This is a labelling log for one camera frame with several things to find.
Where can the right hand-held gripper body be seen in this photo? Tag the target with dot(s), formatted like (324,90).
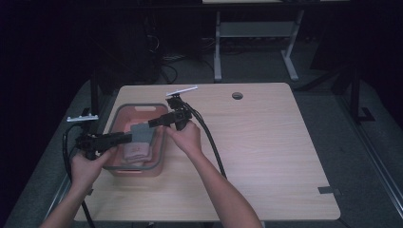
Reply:
(180,115)

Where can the grey metal desk frame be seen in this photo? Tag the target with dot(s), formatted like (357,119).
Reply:
(253,29)

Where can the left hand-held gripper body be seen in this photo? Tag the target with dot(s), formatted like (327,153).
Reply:
(93,141)

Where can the person's right hand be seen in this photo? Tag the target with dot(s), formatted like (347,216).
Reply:
(188,139)

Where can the grey metal rail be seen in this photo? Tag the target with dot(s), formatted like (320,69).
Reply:
(57,196)
(377,164)

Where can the black metal stand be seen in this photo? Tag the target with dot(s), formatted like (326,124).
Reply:
(94,91)
(355,95)

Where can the person's left hand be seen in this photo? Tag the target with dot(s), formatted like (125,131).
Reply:
(84,171)

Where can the pink basin with grey rim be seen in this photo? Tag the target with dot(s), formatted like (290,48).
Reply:
(158,152)

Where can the grey pink fingerless glove with label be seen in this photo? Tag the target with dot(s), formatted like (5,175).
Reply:
(141,136)

